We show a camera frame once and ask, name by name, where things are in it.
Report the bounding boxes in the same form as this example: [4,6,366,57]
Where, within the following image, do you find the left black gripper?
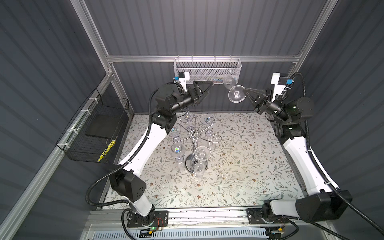
[167,81,209,117]

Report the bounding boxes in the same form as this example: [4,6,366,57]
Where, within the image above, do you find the items in white basket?
[197,75,227,83]

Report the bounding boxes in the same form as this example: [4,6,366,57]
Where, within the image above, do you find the left black corrugated cable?
[85,81,178,240]

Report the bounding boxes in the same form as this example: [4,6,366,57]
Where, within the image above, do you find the black pad in basket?
[86,115,120,139]

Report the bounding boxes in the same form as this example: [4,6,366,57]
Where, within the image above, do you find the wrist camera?
[175,72,190,92]
[271,73,295,101]

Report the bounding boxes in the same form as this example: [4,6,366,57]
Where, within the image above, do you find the black corrugated cable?
[281,71,384,240]
[85,81,178,240]

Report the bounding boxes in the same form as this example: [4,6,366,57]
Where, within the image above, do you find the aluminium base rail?
[80,207,327,240]

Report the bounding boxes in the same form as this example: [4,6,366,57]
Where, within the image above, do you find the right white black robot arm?
[243,88,353,223]

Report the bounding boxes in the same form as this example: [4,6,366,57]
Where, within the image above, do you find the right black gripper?
[241,90,287,126]

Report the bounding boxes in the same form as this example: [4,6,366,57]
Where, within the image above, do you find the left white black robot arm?
[109,81,214,226]

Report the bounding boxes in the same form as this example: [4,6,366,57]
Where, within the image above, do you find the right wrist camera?
[271,73,295,101]

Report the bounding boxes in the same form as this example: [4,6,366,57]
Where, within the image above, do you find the right black corrugated cable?
[281,71,384,240]

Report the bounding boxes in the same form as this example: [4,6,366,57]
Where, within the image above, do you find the chrome wine glass rack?
[173,113,222,177]

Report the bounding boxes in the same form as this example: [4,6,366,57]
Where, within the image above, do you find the white wire mesh basket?
[173,57,242,84]

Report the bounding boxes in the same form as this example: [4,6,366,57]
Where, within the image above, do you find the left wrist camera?
[175,72,190,92]

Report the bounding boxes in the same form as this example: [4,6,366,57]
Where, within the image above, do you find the yellow black striped tool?
[98,140,116,163]

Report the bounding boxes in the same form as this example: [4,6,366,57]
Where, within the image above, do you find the floral table mat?
[103,112,307,210]

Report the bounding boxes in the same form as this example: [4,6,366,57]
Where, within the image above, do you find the black wire basket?
[57,90,131,164]

